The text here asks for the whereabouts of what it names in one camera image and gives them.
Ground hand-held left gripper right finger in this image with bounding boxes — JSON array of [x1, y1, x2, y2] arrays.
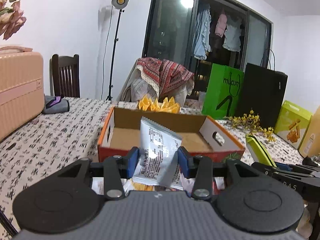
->
[[177, 146, 260, 201]]

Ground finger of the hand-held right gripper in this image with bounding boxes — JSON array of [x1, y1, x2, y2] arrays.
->
[[276, 163, 320, 172], [251, 162, 320, 178]]

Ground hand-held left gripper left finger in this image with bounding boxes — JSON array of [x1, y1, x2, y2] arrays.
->
[[57, 147, 139, 201]]

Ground green snack packet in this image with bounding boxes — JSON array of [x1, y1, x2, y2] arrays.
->
[[245, 134, 277, 167]]

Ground white printed snack packet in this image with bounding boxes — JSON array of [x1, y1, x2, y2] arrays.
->
[[131, 116, 183, 188]]

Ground orange cardboard box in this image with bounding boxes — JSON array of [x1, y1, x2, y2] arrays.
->
[[97, 106, 246, 164]]

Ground person's right forearm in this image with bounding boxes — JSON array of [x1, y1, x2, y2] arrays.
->
[[297, 201, 320, 240]]

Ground dark small object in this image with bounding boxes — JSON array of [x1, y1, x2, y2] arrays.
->
[[302, 155, 320, 167]]

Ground orange white snack packet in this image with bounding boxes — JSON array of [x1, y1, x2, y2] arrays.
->
[[122, 179, 185, 193]]

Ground red white snack packet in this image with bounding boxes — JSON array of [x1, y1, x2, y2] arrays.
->
[[212, 177, 227, 190]]

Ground green gift box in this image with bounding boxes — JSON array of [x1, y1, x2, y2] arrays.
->
[[274, 100, 313, 150]]

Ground yellow flower sprig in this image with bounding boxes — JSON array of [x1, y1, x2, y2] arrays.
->
[[229, 109, 275, 143]]

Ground orange artificial flowers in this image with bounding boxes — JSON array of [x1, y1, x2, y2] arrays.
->
[[137, 94, 181, 113]]

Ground black shopping bag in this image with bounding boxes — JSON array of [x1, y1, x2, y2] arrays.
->
[[236, 49, 288, 128]]

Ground chair draped with red cloth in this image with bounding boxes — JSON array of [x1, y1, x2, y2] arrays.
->
[[117, 59, 195, 105]]

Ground green shopping bag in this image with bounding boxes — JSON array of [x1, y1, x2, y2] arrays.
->
[[202, 63, 244, 120]]

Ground red patterned cloth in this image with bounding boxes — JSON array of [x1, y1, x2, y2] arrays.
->
[[136, 57, 195, 98]]

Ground grey purple pouch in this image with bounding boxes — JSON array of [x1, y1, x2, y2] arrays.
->
[[41, 94, 70, 114]]

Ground dark wooden chair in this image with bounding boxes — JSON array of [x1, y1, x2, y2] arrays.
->
[[52, 54, 80, 98]]

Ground hanging blue shirt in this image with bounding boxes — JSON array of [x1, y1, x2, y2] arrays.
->
[[193, 4, 212, 60]]

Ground hanging white garment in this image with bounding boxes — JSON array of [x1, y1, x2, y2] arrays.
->
[[222, 17, 242, 52]]

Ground pink suitcase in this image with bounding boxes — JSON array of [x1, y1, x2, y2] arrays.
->
[[0, 45, 45, 142]]

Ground black framed glass door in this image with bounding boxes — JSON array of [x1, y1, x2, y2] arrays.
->
[[142, 0, 273, 99]]

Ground hanging pink garment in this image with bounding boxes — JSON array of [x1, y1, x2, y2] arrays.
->
[[215, 12, 227, 38]]

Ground floor lamp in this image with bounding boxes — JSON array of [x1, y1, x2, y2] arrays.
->
[[101, 0, 130, 101]]

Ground pink artificial flowers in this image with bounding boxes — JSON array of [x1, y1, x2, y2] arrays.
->
[[0, 0, 38, 40]]

